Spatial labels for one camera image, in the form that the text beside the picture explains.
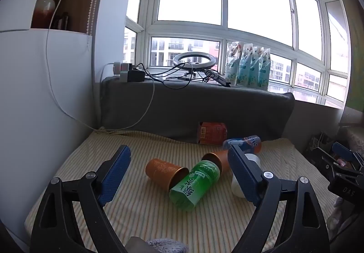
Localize black ring light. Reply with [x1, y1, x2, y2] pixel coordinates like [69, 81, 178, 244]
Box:
[173, 52, 231, 88]

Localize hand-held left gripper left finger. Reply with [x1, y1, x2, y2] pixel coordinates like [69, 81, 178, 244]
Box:
[30, 144, 132, 253]

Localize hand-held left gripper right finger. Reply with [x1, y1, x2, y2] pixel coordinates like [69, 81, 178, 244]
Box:
[227, 145, 332, 253]

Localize black power adapter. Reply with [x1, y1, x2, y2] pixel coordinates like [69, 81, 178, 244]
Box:
[127, 69, 145, 82]

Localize white power strip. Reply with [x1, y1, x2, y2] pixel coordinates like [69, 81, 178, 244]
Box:
[113, 62, 134, 83]

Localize green plastic bottle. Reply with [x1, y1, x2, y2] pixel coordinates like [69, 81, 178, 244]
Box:
[169, 160, 222, 212]

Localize striped yellow mat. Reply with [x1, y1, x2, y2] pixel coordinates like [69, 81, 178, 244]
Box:
[24, 129, 339, 253]

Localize dark books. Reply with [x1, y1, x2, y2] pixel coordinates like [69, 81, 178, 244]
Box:
[52, 12, 69, 31]

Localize black cable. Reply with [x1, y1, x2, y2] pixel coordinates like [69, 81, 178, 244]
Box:
[136, 62, 212, 90]

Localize red and white vase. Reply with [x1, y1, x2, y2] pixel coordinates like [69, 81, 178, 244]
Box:
[33, 0, 64, 29]

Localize large orange cup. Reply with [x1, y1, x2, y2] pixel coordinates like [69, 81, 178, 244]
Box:
[145, 158, 190, 191]

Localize small orange cup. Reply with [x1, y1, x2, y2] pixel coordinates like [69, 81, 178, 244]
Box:
[202, 150, 230, 177]

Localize teal refill pouch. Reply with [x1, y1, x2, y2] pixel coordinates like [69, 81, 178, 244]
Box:
[237, 43, 254, 88]
[248, 46, 264, 89]
[257, 47, 272, 91]
[224, 41, 243, 86]

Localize white cup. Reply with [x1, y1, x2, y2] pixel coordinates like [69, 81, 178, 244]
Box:
[230, 153, 262, 198]

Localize long white cable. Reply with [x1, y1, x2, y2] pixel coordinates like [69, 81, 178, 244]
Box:
[45, 0, 156, 133]

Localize blue and orange bottle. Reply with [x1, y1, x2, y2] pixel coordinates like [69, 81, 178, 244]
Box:
[222, 135, 262, 155]

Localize white window frame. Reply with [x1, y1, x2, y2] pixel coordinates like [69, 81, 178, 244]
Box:
[123, 0, 352, 109]

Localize red snack can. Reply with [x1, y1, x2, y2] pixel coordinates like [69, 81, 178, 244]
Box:
[197, 121, 228, 145]

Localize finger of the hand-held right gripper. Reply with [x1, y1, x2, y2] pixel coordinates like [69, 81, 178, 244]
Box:
[308, 148, 346, 185]
[331, 142, 364, 170]

